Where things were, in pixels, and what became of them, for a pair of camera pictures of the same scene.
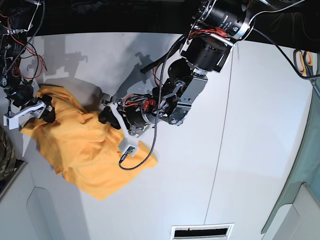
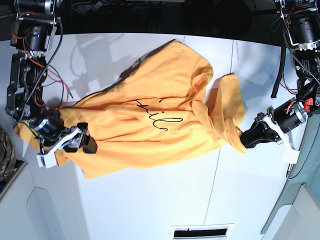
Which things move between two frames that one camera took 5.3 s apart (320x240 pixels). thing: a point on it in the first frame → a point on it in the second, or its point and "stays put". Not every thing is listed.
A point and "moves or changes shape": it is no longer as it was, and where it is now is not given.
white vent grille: (220, 231) stays put
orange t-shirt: (85, 152) moves or changes shape
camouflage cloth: (7, 156) stays put
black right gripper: (135, 111) → (270, 126)
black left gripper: (22, 97) → (72, 138)
